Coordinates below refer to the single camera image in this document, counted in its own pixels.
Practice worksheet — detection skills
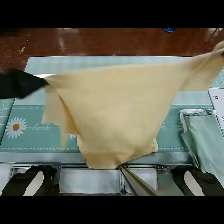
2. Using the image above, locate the pale green garment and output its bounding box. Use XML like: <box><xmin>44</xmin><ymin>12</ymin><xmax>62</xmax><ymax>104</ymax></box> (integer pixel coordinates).
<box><xmin>179</xmin><ymin>108</ymin><xmax>224</xmax><ymax>188</ymax></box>

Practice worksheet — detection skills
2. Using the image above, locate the pale yellow shirt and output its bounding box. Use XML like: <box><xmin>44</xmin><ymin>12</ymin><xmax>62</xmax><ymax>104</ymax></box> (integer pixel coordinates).
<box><xmin>41</xmin><ymin>40</ymin><xmax>224</xmax><ymax>170</ymax></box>

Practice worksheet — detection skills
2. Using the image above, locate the silver frame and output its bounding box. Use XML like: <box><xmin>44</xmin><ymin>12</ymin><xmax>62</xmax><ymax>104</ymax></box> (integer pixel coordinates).
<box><xmin>0</xmin><ymin>151</ymin><xmax>224</xmax><ymax>197</ymax></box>

